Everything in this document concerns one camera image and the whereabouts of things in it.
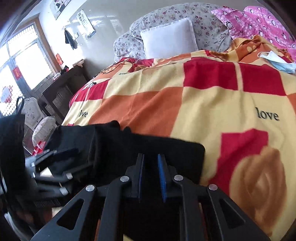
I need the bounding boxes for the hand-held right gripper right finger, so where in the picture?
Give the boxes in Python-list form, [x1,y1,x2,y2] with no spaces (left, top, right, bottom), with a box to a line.
[157,153,271,241]

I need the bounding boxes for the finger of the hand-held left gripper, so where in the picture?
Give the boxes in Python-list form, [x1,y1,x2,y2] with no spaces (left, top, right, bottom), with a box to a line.
[32,162,93,197]
[25,148,80,172]

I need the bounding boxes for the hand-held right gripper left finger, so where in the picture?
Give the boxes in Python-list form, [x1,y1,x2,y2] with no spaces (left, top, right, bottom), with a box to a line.
[30,153,146,241]

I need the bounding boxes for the black pants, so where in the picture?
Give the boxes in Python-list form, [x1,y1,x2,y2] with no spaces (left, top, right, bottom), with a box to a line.
[43,120,206,241]

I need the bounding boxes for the white cushioned chair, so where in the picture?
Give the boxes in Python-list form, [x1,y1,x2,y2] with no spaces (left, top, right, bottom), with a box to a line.
[22,97,58,149]

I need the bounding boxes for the dark wooden cabinet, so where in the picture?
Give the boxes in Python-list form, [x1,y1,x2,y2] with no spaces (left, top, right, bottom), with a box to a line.
[38,60,90,123]

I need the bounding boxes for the latticed window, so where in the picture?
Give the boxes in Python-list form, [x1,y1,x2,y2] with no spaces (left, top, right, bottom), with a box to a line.
[0,17,63,118]

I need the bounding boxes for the checked fleece blanket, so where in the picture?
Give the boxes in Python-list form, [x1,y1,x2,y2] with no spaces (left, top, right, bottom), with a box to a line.
[62,35,296,241]

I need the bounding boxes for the dark hanging cloth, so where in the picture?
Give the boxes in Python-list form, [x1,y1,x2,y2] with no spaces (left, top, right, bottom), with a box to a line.
[64,29,78,50]

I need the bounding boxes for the white pillow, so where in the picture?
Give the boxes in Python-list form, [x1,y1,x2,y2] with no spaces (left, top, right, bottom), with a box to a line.
[140,17,199,59]

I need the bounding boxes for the blue face mask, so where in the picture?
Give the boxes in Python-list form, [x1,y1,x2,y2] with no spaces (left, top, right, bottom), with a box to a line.
[258,51,296,75]

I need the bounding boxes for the pink penguin print quilt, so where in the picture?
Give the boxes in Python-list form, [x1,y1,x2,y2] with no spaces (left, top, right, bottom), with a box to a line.
[211,6,296,63]

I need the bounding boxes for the black cable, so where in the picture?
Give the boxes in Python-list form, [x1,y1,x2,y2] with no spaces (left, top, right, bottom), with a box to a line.
[97,59,139,75]

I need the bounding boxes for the wall chart poster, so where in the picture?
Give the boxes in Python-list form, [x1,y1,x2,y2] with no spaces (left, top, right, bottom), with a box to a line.
[76,9,96,38]

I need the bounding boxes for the framed wall picture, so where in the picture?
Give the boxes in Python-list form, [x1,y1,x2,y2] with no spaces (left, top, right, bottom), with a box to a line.
[53,0,72,19]

